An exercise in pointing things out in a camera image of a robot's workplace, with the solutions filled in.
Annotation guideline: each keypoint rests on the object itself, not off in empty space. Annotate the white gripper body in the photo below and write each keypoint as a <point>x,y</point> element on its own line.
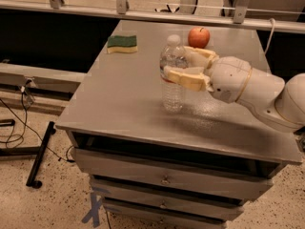
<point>229,77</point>

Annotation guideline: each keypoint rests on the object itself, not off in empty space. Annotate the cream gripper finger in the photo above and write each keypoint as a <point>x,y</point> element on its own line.
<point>192,78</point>
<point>197,57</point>

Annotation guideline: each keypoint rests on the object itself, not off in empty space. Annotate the clear plastic water bottle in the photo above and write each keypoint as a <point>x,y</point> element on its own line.
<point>172,55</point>

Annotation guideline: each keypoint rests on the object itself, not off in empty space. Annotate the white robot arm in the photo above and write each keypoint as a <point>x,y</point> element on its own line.
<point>277,103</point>

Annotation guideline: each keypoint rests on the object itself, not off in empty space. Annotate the red apple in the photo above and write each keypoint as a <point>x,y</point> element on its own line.
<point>198,37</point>

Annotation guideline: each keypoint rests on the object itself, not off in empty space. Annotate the green yellow sponge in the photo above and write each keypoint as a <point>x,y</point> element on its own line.
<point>120,43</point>

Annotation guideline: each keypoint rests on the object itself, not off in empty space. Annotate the grey drawer cabinet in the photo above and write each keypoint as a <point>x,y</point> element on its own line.
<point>117,109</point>

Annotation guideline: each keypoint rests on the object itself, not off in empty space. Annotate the top grey drawer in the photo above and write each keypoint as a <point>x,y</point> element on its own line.
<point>171,175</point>

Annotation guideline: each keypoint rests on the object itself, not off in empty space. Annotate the grey drawer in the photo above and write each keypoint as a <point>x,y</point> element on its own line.
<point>162,216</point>
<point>166,200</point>
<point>171,175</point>

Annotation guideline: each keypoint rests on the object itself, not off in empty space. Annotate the middle grey drawer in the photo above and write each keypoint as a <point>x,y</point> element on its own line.
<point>166,200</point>

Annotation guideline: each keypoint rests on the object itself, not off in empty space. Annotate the grey side bench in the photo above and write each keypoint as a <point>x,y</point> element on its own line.
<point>45,86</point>

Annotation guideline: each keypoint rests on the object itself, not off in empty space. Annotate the blue tape cross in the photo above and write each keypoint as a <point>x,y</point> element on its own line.
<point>96,199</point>

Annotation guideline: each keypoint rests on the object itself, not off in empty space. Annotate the bottom grey drawer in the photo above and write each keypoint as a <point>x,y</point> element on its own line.
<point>162,216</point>

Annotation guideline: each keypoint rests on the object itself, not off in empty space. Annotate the black metal floor stand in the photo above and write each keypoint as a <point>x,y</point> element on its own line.
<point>37,151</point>

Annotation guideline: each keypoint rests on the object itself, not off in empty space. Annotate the grey metal railing frame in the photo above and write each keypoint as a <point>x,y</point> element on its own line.
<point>265,15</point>

